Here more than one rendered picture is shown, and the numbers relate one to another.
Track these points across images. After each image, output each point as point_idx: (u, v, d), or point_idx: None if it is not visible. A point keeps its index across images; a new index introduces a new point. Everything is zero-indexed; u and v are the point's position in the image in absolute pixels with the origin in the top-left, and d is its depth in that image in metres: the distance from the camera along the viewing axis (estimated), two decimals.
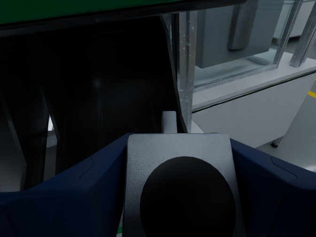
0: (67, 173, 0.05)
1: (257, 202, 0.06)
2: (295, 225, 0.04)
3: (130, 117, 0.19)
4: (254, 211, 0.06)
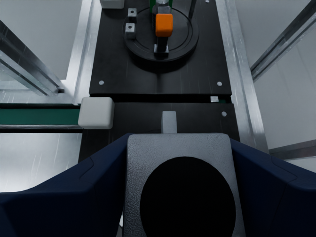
0: (67, 173, 0.05)
1: (257, 202, 0.06)
2: (295, 225, 0.04)
3: None
4: (254, 211, 0.06)
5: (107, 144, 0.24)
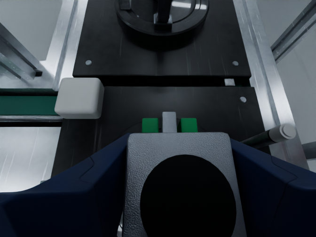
0: (67, 173, 0.05)
1: (257, 202, 0.06)
2: (295, 225, 0.04)
3: None
4: (254, 211, 0.06)
5: (93, 138, 0.18)
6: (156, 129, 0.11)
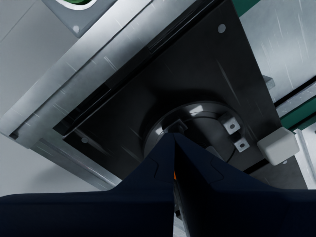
0: (138, 172, 0.05)
1: (195, 203, 0.06)
2: (214, 227, 0.04)
3: None
4: (194, 212, 0.06)
5: (253, 131, 0.24)
6: None
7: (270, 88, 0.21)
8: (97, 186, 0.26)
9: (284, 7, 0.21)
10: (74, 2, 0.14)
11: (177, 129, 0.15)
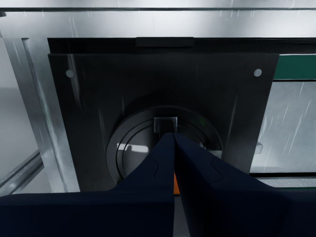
0: (138, 172, 0.05)
1: (195, 203, 0.06)
2: (214, 227, 0.04)
3: None
4: (194, 212, 0.06)
5: None
6: None
7: (256, 153, 0.22)
8: (35, 134, 0.21)
9: (296, 101, 0.24)
10: None
11: (174, 131, 0.14)
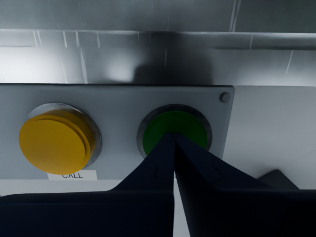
0: (138, 172, 0.05)
1: (195, 203, 0.06)
2: (214, 227, 0.04)
3: None
4: (194, 212, 0.06)
5: None
6: None
7: None
8: None
9: None
10: (196, 119, 0.09)
11: None
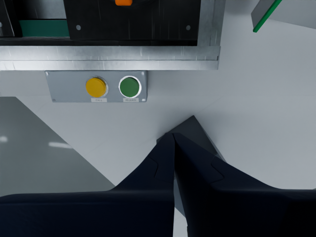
0: (138, 172, 0.05)
1: (195, 203, 0.06)
2: (214, 227, 0.04)
3: None
4: (194, 212, 0.06)
5: None
6: None
7: None
8: None
9: (33, 1, 0.32)
10: (134, 80, 0.33)
11: None
